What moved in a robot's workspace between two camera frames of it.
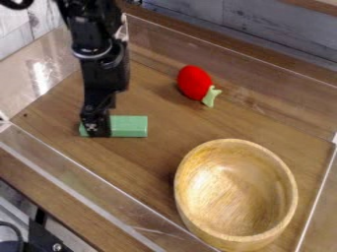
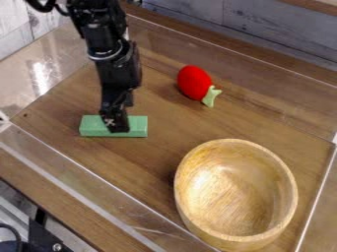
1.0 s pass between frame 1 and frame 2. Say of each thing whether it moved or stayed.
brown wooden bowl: stayed
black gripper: moved
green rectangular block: stayed
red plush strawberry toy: stayed
